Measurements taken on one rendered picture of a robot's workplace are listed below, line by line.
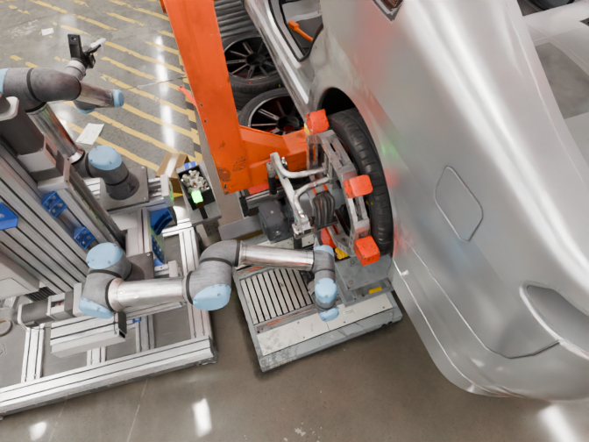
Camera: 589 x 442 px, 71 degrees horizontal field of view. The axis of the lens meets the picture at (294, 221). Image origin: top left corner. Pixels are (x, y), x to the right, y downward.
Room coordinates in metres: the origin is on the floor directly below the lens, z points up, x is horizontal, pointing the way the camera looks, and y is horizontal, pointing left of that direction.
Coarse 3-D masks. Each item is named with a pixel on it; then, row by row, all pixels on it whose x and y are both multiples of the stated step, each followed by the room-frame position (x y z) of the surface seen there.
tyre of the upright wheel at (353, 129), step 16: (352, 112) 1.27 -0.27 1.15; (336, 128) 1.24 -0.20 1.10; (352, 128) 1.15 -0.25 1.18; (352, 144) 1.09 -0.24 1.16; (368, 144) 1.07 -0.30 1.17; (368, 160) 1.00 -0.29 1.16; (384, 176) 0.95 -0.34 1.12; (384, 192) 0.91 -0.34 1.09; (384, 208) 0.86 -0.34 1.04; (384, 224) 0.83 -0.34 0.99; (384, 240) 0.80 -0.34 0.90
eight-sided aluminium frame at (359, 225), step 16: (320, 144) 1.33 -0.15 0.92; (336, 144) 1.13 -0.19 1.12; (320, 160) 1.33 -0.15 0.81; (336, 160) 1.05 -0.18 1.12; (320, 176) 1.30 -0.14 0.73; (352, 176) 0.98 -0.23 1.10; (352, 208) 0.89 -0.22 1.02; (352, 224) 0.85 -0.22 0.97; (368, 224) 0.85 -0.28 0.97; (336, 240) 0.98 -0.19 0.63; (352, 240) 0.84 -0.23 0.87; (352, 256) 0.83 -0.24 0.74
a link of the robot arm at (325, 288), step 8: (320, 272) 0.65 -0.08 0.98; (328, 272) 0.65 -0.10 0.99; (320, 280) 0.61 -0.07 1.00; (328, 280) 0.61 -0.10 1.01; (320, 288) 0.58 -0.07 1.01; (328, 288) 0.58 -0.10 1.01; (336, 288) 0.58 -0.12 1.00; (320, 296) 0.56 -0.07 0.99; (328, 296) 0.55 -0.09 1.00; (336, 296) 0.57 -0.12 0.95; (320, 304) 0.55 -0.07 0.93; (328, 304) 0.55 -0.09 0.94
